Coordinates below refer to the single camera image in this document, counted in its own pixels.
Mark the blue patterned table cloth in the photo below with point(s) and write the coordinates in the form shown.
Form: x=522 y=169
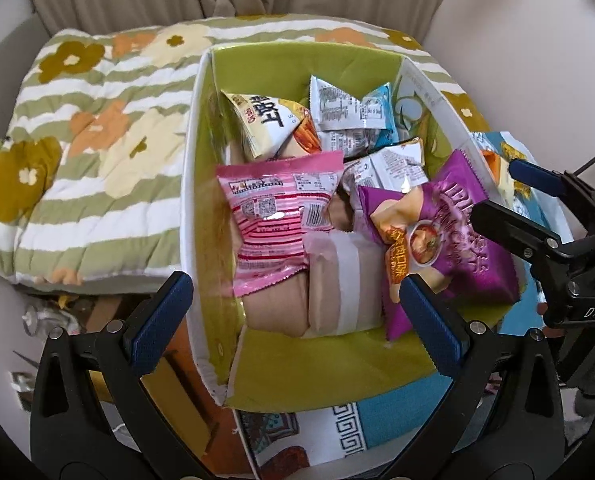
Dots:
x=402 y=425

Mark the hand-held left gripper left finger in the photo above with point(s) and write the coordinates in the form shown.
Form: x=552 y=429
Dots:
x=160 y=325

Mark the beige snack packet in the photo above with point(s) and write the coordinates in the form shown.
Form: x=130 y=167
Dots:
x=272 y=310

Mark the pink striped snack packet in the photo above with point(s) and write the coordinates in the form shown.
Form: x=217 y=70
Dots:
x=277 y=220

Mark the purple chip bag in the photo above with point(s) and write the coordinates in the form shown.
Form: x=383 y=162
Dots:
x=447 y=270

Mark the yellow-green cardboard box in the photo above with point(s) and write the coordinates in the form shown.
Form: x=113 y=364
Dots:
x=277 y=375

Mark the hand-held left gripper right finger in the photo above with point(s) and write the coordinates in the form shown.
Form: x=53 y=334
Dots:
x=432 y=330

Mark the translucent brown snack packet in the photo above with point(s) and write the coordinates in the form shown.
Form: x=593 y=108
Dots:
x=342 y=285

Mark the white grey printed snack packet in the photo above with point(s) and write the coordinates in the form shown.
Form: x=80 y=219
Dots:
x=337 y=110

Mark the white gold-edged snack packet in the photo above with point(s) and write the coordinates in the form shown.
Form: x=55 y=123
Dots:
x=387 y=165

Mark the green striped flower blanket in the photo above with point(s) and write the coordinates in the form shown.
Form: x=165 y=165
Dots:
x=77 y=160

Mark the grey padded headboard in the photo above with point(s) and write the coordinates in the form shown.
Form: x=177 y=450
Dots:
x=2 y=55

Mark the yellow white snack packet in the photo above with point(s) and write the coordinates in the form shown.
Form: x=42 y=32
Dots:
x=272 y=120

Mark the light blue snack packet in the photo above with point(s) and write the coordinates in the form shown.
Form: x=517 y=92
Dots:
x=383 y=110

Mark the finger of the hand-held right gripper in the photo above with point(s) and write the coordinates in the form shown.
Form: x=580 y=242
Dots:
x=512 y=230
x=537 y=177

